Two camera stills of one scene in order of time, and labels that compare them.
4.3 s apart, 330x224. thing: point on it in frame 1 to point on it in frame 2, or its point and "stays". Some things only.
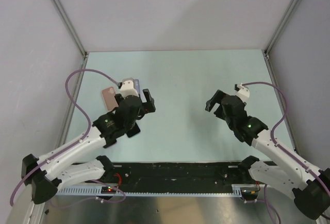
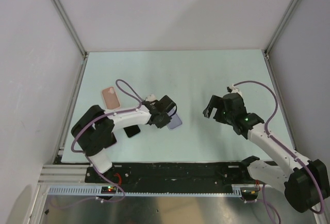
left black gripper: x=148 y=107 to x=165 y=121
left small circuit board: x=108 y=189 stays
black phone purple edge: x=110 y=141 stays
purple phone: x=134 y=130 stays
